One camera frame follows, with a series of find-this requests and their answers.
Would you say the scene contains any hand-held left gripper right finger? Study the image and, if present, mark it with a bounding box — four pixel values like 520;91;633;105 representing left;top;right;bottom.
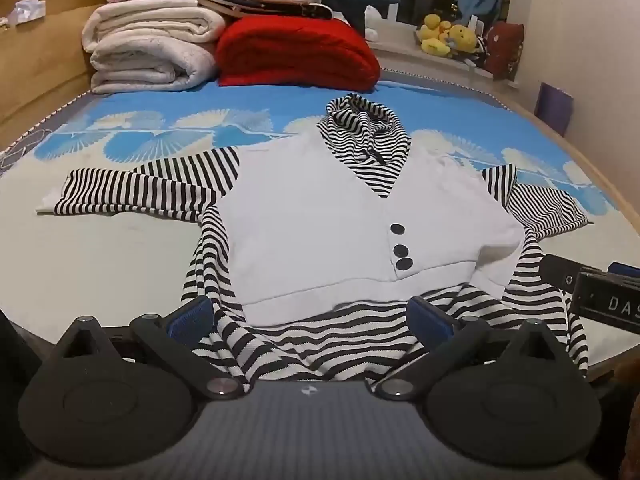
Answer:
369;296;567;403

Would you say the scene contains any red folded blanket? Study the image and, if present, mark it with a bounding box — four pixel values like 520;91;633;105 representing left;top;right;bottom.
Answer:
216;16;382;91

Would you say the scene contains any blue white printed bed sheet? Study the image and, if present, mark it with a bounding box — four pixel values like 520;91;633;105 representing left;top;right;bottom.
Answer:
0;67;640;383

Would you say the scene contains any white folded blanket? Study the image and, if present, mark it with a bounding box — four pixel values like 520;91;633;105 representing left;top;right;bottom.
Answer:
82;2;229;95

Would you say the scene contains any striped hooded top white vest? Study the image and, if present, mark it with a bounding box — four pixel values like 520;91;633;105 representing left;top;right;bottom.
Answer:
35;92;593;385

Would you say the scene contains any dark folded garment with belt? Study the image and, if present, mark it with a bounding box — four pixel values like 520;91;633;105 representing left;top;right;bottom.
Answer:
212;0;334;22

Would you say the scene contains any purple box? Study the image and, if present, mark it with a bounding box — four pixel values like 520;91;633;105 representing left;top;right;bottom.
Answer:
533;82;574;137

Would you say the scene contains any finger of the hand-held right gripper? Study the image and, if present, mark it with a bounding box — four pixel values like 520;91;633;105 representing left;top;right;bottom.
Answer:
540;253;583;292
606;261;640;282

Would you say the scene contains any red spotted bag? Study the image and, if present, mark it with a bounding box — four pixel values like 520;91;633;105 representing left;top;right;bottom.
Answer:
484;22;526;82

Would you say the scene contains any yellow duck plush toy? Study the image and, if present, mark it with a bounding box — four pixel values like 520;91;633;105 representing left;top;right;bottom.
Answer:
419;12;454;57
447;25;477;54

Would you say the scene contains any white tissue pack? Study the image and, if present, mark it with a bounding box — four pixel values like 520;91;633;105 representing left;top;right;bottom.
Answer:
4;0;47;27

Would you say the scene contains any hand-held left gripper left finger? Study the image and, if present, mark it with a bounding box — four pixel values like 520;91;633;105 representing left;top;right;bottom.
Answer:
55;294;252;402

